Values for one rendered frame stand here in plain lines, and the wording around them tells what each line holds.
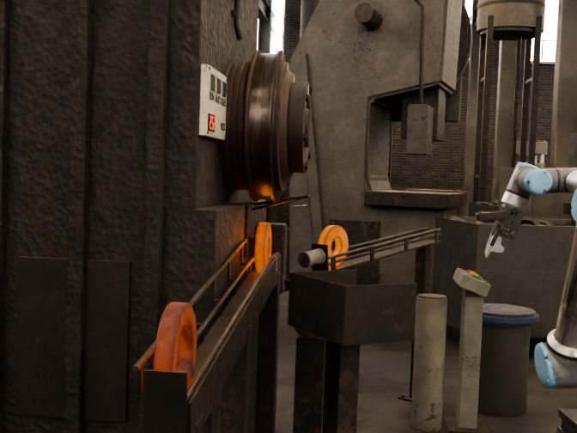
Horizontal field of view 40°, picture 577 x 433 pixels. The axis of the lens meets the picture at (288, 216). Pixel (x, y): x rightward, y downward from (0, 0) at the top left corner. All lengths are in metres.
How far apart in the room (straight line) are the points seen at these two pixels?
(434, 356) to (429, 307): 0.19
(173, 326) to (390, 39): 3.97
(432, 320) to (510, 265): 1.49
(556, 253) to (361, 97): 1.56
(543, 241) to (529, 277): 0.21
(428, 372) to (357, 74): 2.55
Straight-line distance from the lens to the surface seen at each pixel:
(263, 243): 2.40
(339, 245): 2.99
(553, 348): 2.69
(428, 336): 3.10
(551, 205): 6.37
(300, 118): 2.33
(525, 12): 11.22
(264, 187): 2.35
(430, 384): 3.14
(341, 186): 5.15
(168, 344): 1.35
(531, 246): 4.56
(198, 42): 2.05
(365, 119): 5.13
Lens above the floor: 0.97
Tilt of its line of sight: 3 degrees down
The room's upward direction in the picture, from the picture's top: 2 degrees clockwise
